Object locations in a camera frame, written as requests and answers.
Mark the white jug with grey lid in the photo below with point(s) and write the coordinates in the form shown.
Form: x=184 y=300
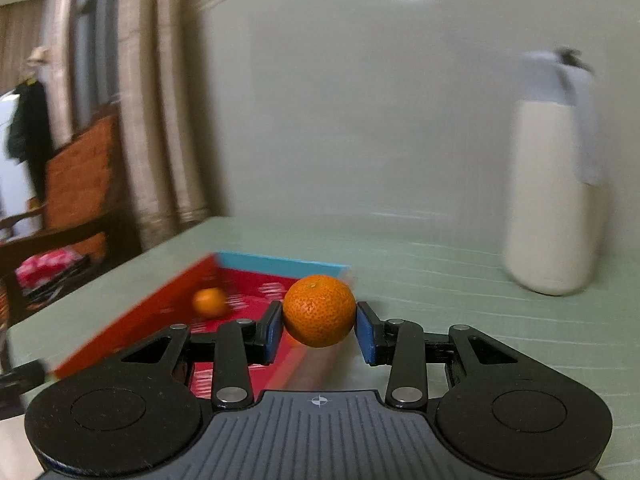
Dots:
x=558 y=194

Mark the dark jacket on hanger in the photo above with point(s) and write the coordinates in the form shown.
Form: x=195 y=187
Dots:
x=29 y=139

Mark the white refrigerator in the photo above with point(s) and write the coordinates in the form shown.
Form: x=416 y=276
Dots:
x=16 y=188

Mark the red patterned cloth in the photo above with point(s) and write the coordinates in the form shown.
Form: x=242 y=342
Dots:
x=41 y=269

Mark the wooden armchair orange cushion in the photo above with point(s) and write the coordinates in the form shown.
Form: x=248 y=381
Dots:
x=88 y=210

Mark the large orange mandarin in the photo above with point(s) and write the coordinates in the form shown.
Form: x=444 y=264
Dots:
x=319 y=311

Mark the small orange mandarin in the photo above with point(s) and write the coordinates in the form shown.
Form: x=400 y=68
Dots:
x=210 y=303

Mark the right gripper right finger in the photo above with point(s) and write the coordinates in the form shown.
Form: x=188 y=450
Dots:
x=408 y=350

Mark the window with dark frame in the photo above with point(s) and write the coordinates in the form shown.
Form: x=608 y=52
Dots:
x=94 y=58

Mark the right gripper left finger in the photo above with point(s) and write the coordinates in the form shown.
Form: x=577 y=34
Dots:
x=230 y=351

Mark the straw hat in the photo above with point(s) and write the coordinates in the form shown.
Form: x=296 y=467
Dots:
x=40 y=56

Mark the red cardboard box tray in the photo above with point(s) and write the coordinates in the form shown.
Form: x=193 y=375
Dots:
x=251 y=282

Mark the beige curtain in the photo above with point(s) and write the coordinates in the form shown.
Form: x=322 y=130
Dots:
x=167 y=178

